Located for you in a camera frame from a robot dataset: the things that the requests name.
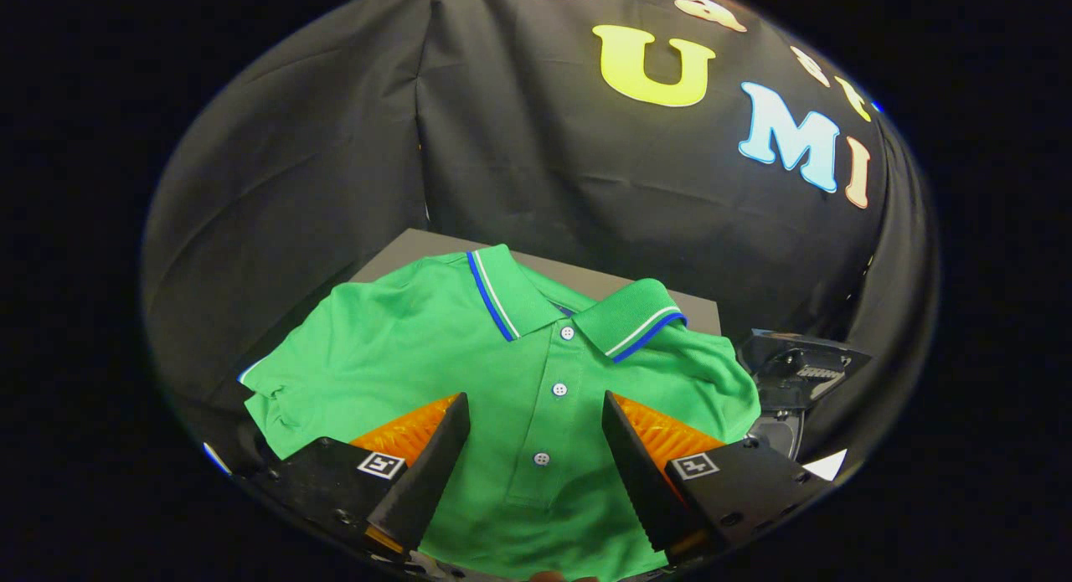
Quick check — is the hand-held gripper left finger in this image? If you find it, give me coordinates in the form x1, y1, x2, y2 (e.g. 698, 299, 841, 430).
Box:
243, 392, 472, 562

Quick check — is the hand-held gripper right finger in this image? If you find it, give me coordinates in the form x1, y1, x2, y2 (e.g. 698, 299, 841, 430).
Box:
601, 391, 838, 566

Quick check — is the green polo shirt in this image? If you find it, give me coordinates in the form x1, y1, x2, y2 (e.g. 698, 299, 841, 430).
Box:
239, 245, 761, 581

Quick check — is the white board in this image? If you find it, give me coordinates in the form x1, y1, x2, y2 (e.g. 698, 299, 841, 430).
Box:
802, 448, 848, 482

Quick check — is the black backdrop cloth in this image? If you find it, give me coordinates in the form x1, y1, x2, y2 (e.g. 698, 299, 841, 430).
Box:
141, 0, 939, 482

